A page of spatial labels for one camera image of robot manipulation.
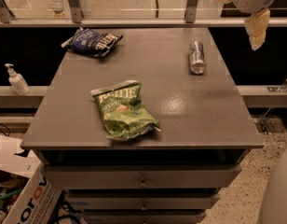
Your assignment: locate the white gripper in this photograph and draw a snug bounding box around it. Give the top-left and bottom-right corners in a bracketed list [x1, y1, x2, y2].
[211, 0, 274, 50]

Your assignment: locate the silver redbull can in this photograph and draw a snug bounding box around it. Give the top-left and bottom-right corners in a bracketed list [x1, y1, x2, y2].
[189, 41, 207, 75]

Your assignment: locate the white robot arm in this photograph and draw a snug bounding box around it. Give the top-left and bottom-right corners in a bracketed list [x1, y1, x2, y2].
[212, 0, 287, 224]

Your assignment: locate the blue Kettle chip bag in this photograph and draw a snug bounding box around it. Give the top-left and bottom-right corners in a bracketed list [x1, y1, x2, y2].
[61, 28, 123, 58]

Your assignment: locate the green Kettle chip bag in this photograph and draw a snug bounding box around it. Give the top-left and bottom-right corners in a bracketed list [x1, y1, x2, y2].
[90, 80, 160, 142]

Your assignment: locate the grey drawer cabinet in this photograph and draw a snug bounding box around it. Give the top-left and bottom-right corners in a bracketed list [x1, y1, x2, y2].
[22, 28, 263, 224]

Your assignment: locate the white pump soap bottle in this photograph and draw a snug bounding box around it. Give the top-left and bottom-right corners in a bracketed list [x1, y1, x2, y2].
[5, 63, 30, 95]

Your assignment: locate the white cardboard box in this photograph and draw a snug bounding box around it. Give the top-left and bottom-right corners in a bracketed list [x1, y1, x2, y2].
[0, 134, 62, 224]

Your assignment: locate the metal bracket on ledge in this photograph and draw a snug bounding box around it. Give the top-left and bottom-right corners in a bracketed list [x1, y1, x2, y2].
[267, 77, 287, 92]

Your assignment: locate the grey metal railing frame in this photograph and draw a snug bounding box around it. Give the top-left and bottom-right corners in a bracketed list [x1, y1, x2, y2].
[0, 0, 287, 28]

